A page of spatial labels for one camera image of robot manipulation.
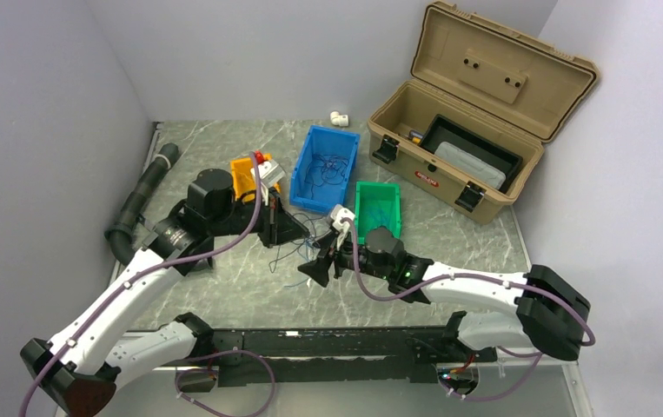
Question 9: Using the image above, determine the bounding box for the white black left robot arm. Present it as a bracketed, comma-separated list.
[20, 169, 309, 416]

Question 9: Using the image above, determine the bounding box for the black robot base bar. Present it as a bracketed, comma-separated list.
[155, 310, 499, 387]

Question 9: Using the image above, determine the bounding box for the black tool box tray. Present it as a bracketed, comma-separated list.
[420, 115, 522, 193]

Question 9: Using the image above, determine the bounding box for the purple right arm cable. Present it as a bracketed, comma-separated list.
[339, 217, 597, 348]

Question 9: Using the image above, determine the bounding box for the blue plastic bin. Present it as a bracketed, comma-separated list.
[289, 125, 361, 214]

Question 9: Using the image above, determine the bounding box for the white pipe elbow fitting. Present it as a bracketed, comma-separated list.
[329, 111, 349, 128]

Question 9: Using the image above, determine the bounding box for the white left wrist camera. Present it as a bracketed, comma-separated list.
[250, 150, 287, 204]

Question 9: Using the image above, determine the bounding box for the green plastic bin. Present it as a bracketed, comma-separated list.
[355, 181, 401, 245]

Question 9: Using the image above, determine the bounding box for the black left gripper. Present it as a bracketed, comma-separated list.
[209, 187, 309, 248]

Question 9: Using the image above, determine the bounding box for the orange plastic bin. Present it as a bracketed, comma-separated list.
[230, 157, 256, 202]

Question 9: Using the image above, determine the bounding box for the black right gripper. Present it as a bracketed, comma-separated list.
[298, 229, 392, 287]

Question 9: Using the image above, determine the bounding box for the tan tool box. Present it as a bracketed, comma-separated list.
[368, 1, 600, 224]

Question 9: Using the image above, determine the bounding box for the black corrugated hose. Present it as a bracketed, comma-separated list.
[103, 142, 181, 266]

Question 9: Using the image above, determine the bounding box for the grey plastic case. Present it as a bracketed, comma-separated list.
[434, 142, 506, 189]

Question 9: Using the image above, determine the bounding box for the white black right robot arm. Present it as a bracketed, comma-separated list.
[298, 227, 596, 361]

